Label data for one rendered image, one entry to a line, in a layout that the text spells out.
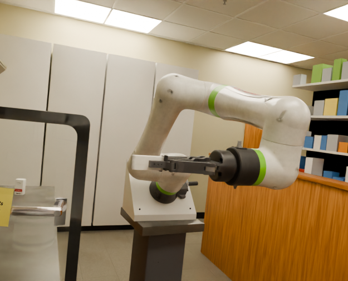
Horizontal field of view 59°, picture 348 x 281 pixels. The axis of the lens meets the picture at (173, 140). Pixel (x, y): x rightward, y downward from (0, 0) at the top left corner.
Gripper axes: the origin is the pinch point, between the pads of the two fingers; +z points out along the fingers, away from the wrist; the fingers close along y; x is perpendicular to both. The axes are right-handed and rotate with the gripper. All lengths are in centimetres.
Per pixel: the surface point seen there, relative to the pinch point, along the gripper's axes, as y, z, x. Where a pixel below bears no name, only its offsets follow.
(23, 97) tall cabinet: -317, 48, -23
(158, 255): -69, -32, 53
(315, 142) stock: -145, -203, -5
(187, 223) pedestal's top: -65, -43, 37
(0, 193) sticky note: -4.6, 27.8, 7.9
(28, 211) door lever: 1.1, 22.5, 9.7
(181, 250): -71, -44, 52
